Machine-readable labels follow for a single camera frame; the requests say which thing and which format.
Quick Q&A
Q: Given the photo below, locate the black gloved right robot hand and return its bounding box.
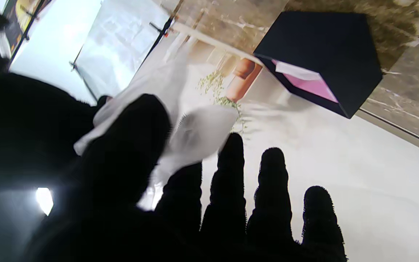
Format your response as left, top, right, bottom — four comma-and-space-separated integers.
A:
0, 51, 109, 191

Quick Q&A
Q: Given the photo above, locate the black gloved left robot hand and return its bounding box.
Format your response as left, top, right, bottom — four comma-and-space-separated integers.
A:
24, 94, 346, 262

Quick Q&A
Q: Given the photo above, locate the bright studio light panel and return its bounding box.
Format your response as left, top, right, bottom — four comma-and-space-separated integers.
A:
36, 187, 54, 216

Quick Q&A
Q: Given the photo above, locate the black clamp with orange tip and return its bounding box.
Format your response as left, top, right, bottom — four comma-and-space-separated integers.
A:
149, 16, 175, 39

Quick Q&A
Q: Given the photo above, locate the black box with pink inside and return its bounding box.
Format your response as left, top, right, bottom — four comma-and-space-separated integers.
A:
253, 11, 383, 119

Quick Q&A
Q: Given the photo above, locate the black backdrop frame pole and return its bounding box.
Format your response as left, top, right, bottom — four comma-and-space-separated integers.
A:
69, 45, 99, 102

